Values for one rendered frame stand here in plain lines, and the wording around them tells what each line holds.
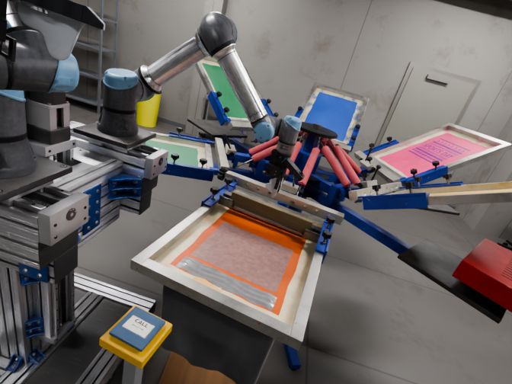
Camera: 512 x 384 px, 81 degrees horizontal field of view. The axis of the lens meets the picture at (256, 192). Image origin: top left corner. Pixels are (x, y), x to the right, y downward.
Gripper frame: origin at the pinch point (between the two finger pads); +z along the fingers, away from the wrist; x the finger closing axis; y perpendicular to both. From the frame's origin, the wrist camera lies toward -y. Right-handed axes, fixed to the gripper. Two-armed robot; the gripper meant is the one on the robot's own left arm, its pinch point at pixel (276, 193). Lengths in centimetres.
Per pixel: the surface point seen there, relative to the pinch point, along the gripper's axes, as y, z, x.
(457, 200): -71, -22, -10
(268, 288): -13.8, 16.8, 41.3
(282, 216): -6.0, 8.7, 1.4
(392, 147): -60, -13, -149
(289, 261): -17.0, 16.9, 21.2
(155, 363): 33, 112, 26
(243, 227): 8.3, 16.8, 10.6
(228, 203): 20.7, 12.2, 2.8
